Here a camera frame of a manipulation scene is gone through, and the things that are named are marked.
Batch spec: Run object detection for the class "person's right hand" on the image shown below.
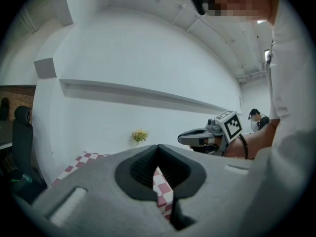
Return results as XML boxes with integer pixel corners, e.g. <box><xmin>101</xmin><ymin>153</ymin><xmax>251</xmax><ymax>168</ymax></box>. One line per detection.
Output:
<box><xmin>189</xmin><ymin>136</ymin><xmax>245</xmax><ymax>159</ymax></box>

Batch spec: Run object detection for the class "pink white checkered tablecloth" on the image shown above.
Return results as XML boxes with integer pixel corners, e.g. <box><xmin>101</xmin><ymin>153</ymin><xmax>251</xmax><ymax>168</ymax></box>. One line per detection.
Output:
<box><xmin>50</xmin><ymin>151</ymin><xmax>174</xmax><ymax>221</ymax></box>

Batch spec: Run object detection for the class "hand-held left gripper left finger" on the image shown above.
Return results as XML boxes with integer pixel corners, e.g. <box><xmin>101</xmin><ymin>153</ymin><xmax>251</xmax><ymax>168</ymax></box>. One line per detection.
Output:
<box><xmin>31</xmin><ymin>144</ymin><xmax>178</xmax><ymax>237</ymax></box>

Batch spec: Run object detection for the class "person's head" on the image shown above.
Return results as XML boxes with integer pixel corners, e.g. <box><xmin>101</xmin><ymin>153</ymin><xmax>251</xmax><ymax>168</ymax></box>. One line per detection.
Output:
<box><xmin>204</xmin><ymin>0</ymin><xmax>277</xmax><ymax>26</ymax></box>

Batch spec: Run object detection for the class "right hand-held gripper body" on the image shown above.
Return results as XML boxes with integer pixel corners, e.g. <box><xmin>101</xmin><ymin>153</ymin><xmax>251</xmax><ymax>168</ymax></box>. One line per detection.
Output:
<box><xmin>204</xmin><ymin>110</ymin><xmax>244</xmax><ymax>158</ymax></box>

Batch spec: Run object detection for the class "black office chair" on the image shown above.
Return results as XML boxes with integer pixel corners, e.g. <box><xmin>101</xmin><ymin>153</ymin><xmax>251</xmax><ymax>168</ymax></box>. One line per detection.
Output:
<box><xmin>11</xmin><ymin>105</ymin><xmax>48</xmax><ymax>203</ymax></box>
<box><xmin>0</xmin><ymin>97</ymin><xmax>11</xmax><ymax>121</ymax></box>

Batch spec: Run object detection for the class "person's right forearm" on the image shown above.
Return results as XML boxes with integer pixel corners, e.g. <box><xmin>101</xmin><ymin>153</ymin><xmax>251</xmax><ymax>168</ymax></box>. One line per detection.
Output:
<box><xmin>243</xmin><ymin>119</ymin><xmax>280</xmax><ymax>161</ymax></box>

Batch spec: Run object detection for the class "black head-worn camera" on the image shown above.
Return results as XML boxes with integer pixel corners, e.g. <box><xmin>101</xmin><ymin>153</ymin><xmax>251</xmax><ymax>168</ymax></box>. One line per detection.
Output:
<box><xmin>186</xmin><ymin>0</ymin><xmax>216</xmax><ymax>16</ymax></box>

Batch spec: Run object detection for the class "person's white shirt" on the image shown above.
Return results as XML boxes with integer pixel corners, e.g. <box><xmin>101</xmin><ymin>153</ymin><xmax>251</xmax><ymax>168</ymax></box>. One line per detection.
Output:
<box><xmin>232</xmin><ymin>0</ymin><xmax>316</xmax><ymax>237</ymax></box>

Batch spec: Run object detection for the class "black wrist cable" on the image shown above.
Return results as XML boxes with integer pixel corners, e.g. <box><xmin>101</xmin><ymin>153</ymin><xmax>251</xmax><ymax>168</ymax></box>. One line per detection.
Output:
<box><xmin>237</xmin><ymin>133</ymin><xmax>249</xmax><ymax>160</ymax></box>

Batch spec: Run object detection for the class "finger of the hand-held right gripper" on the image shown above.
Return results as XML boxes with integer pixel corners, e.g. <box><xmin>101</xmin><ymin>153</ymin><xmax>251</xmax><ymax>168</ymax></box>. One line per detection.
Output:
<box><xmin>177</xmin><ymin>133</ymin><xmax>215</xmax><ymax>147</ymax></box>
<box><xmin>183</xmin><ymin>128</ymin><xmax>211</xmax><ymax>136</ymax></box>

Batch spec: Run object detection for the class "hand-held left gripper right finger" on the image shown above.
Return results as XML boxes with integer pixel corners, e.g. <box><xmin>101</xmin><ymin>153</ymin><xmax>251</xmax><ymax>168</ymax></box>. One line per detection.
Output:
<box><xmin>158</xmin><ymin>144</ymin><xmax>258</xmax><ymax>237</ymax></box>

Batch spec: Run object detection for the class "yellow flower bouquet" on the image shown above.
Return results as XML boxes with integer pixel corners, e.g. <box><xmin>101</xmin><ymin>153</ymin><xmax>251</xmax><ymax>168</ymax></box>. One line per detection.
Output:
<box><xmin>131</xmin><ymin>128</ymin><xmax>150</xmax><ymax>143</ymax></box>

